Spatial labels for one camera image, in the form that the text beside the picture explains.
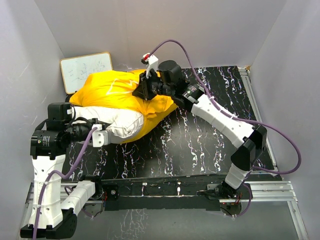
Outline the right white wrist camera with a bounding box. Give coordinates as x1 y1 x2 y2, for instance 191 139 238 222
141 53 159 78

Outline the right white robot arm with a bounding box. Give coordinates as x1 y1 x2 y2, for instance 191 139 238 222
133 58 267 199

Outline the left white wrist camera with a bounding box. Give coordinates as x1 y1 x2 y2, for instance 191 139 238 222
91 123 110 148

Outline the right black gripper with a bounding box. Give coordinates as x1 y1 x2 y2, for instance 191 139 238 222
133 70 175 102

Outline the small whiteboard wooden frame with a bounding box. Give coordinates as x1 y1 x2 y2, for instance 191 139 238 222
60 52 113 95

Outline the aluminium frame rail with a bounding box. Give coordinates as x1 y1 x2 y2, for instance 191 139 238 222
17 66 310 240

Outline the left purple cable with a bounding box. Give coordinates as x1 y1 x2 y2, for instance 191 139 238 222
31 126 106 240

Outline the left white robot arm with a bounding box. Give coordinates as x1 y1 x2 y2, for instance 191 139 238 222
20 102 104 240

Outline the white pillow insert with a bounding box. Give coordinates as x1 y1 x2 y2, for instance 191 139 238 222
72 106 144 144

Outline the yellow Pikachu pillowcase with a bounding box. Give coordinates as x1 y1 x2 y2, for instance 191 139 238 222
69 69 177 144

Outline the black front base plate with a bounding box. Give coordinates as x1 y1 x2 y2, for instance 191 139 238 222
74 174 253 212

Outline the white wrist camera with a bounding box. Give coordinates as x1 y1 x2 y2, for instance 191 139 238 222
141 53 159 78
91 123 110 148

